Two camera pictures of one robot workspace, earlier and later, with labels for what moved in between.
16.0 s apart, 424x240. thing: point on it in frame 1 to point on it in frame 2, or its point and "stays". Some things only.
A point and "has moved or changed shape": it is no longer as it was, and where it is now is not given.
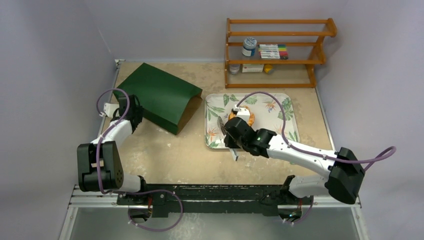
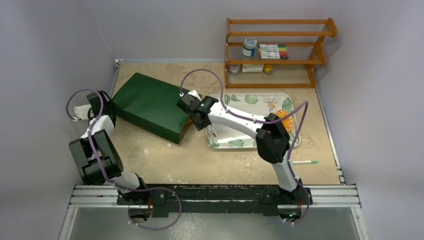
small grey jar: x=234 y=68 stays
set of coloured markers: x=273 y=51 stays
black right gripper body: x=227 y=133 to x=185 y=103
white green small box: x=252 y=68 stays
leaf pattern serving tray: x=266 y=113 stays
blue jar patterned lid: x=249 y=47 stays
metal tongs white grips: x=233 y=151 to x=212 y=130
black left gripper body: x=138 y=112 to x=111 y=107
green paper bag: x=166 y=101 has moved or changed shape
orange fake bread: x=252 y=115 has moved or changed shape
